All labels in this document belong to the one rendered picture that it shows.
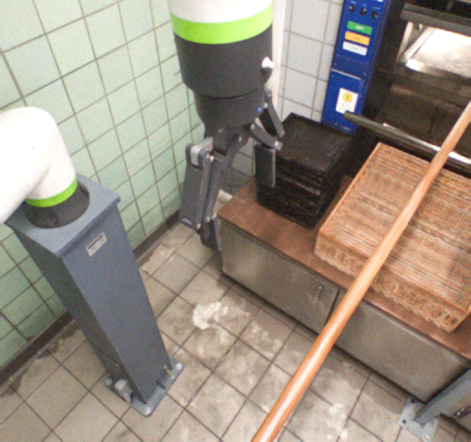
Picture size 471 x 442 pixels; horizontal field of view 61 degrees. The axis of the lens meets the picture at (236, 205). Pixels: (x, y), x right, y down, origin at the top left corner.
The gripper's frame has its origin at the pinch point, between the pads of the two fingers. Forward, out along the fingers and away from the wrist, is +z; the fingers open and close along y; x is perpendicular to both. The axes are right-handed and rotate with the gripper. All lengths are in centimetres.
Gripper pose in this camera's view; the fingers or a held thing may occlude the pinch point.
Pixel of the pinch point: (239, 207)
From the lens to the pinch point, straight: 55.7
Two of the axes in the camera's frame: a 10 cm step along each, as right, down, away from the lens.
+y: -5.6, 6.4, -5.2
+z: 0.7, 6.6, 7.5
